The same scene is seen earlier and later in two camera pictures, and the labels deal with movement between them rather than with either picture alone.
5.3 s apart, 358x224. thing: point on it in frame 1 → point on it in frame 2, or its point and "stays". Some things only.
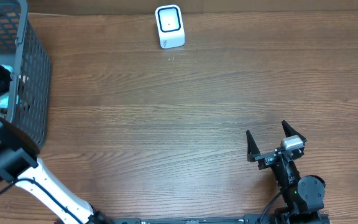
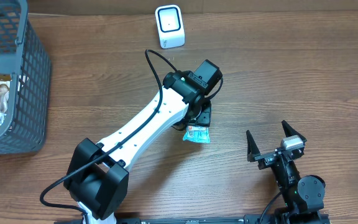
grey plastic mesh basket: (7, 32) stays
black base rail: (247, 219) stays
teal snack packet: (3, 102) → (199, 134)
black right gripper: (272, 154) stays
